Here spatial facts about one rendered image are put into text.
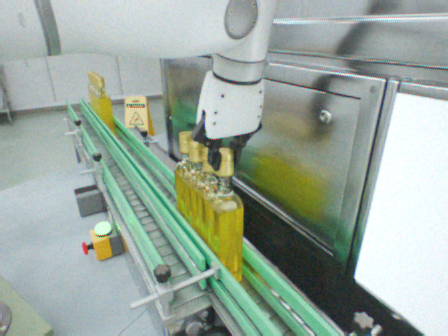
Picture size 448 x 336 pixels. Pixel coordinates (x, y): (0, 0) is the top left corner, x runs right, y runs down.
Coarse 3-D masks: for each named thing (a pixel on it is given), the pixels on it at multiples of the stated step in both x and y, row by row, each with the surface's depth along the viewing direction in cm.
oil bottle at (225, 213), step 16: (208, 208) 59; (224, 208) 56; (240, 208) 58; (208, 224) 61; (224, 224) 57; (240, 224) 59; (208, 240) 63; (224, 240) 58; (240, 240) 61; (224, 256) 60; (240, 256) 63; (240, 272) 64
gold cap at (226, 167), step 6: (222, 150) 55; (228, 150) 55; (222, 156) 53; (228, 156) 53; (222, 162) 53; (228, 162) 54; (222, 168) 54; (228, 168) 54; (216, 174) 55; (222, 174) 54; (228, 174) 54
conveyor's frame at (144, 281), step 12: (72, 120) 182; (84, 156) 135; (108, 192) 101; (108, 204) 95; (108, 216) 102; (120, 216) 88; (120, 228) 84; (120, 240) 88; (132, 240) 78; (132, 252) 75; (132, 264) 77; (144, 264) 70; (132, 276) 82; (144, 276) 67; (144, 288) 69; (156, 300) 61; (216, 300) 61; (156, 312) 62; (216, 312) 59; (228, 312) 58; (156, 324) 65; (216, 324) 61; (228, 324) 56
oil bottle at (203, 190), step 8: (200, 184) 62; (208, 184) 61; (216, 184) 61; (200, 192) 62; (208, 192) 60; (200, 200) 63; (200, 208) 64; (200, 216) 65; (200, 224) 66; (200, 232) 67
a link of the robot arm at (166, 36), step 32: (64, 0) 25; (96, 0) 26; (128, 0) 25; (160, 0) 26; (192, 0) 27; (224, 0) 28; (256, 0) 31; (64, 32) 26; (96, 32) 27; (128, 32) 27; (160, 32) 27; (192, 32) 28; (224, 32) 30
